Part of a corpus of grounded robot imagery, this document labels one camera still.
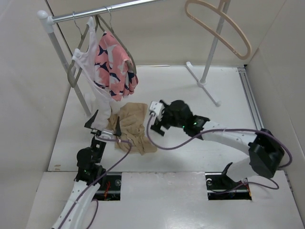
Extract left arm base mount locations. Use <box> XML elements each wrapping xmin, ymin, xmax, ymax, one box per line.
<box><xmin>93</xmin><ymin>172</ymin><xmax>122</xmax><ymax>201</ymax></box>

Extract pink shark print shirt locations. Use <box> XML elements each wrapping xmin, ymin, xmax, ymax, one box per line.
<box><xmin>94</xmin><ymin>31</ymin><xmax>139</xmax><ymax>101</ymax></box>

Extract grey hanger with pink shirt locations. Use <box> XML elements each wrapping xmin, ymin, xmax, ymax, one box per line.
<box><xmin>94</xmin><ymin>6</ymin><xmax>137</xmax><ymax>74</ymax></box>

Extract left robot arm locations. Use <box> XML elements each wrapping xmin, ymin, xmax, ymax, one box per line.
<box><xmin>52</xmin><ymin>112</ymin><xmax>122</xmax><ymax>229</ymax></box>

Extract white tank top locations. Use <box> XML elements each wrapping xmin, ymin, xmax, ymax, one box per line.
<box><xmin>72</xmin><ymin>17</ymin><xmax>112</xmax><ymax>130</ymax></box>

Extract white clothes rack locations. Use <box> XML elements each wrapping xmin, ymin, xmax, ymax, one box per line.
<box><xmin>36</xmin><ymin>0</ymin><xmax>232</xmax><ymax>117</ymax></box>

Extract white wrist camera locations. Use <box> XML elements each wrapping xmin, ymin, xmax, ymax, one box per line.
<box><xmin>98</xmin><ymin>129</ymin><xmax>114</xmax><ymax>140</ymax></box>
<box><xmin>149</xmin><ymin>101</ymin><xmax>164</xmax><ymax>116</ymax></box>

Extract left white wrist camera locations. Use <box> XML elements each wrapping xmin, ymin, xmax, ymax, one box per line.
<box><xmin>98</xmin><ymin>129</ymin><xmax>114</xmax><ymax>140</ymax></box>

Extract grey hanger with tank top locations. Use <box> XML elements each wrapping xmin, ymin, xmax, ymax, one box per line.
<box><xmin>67</xmin><ymin>17</ymin><xmax>98</xmax><ymax>88</ymax></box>

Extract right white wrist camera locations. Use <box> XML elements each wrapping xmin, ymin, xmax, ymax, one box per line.
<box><xmin>149</xmin><ymin>101</ymin><xmax>164</xmax><ymax>116</ymax></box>

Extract beige t shirt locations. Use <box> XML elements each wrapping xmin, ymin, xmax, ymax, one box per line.
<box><xmin>107</xmin><ymin>103</ymin><xmax>157</xmax><ymax>155</ymax></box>

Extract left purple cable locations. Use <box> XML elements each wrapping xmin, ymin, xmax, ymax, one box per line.
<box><xmin>56</xmin><ymin>135</ymin><xmax>133</xmax><ymax>229</ymax></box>

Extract aluminium rail on right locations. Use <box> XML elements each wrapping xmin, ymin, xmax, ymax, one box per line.
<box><xmin>237</xmin><ymin>67</ymin><xmax>264</xmax><ymax>130</ymax></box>

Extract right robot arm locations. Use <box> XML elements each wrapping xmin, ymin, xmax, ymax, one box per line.
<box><xmin>147</xmin><ymin>100</ymin><xmax>288</xmax><ymax>194</ymax></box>

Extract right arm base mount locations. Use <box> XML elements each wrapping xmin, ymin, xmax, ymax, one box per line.
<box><xmin>205</xmin><ymin>172</ymin><xmax>252</xmax><ymax>200</ymax></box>

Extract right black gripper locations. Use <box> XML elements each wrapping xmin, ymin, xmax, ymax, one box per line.
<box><xmin>151</xmin><ymin>104</ymin><xmax>186</xmax><ymax>135</ymax></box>

